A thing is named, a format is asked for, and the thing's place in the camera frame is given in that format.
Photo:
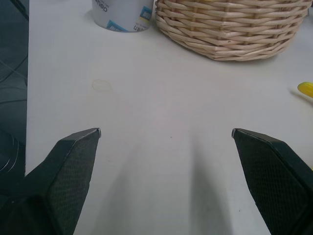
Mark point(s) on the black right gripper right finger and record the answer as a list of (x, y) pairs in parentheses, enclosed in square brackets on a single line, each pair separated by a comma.
[(274, 176)]

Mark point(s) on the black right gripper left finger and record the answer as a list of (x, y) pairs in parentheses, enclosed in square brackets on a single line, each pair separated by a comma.
[(63, 181)]

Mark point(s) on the woven wicker basket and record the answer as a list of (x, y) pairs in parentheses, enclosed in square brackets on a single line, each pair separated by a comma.
[(227, 27)]

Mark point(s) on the yellow banana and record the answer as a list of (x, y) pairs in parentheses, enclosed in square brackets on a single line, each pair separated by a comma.
[(306, 88)]

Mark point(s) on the white plastic tub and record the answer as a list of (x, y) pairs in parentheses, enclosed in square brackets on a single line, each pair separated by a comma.
[(122, 14)]

